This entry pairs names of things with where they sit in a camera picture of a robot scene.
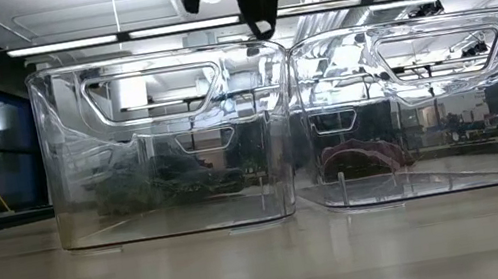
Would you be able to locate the ceiling light strip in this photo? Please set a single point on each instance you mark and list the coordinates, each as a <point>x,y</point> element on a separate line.
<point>61,46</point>

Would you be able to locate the black aluminium table frame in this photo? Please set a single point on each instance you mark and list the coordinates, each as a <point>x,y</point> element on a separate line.
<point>14,221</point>

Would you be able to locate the maroon cap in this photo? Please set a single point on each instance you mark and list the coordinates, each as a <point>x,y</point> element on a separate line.
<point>363,153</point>

